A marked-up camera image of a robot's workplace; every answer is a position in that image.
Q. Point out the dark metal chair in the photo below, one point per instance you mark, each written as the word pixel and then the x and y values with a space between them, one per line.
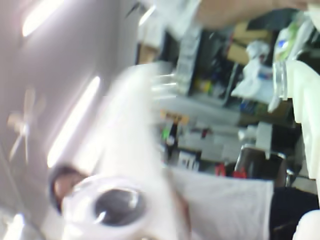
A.
pixel 260 165

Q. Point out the person white shirt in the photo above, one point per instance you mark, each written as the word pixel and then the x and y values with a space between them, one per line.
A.
pixel 225 205

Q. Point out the clear plastic drawer unit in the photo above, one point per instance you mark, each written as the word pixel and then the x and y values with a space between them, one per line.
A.
pixel 187 62

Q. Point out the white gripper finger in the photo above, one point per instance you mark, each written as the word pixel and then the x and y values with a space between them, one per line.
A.
pixel 130 150
pixel 310 100

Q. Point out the white blue plastic bag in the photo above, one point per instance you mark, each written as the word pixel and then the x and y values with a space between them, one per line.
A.
pixel 255 70

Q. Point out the long ceiling light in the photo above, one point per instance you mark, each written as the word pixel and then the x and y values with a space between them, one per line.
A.
pixel 147 15
pixel 75 120
pixel 12 227

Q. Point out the person bare forearm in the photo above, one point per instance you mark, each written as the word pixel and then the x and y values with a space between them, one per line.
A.
pixel 237 12

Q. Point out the person black trousers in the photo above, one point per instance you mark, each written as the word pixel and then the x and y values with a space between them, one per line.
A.
pixel 295 212

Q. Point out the cross shaped ceiling fixture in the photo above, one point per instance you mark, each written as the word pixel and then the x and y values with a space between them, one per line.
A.
pixel 26 125

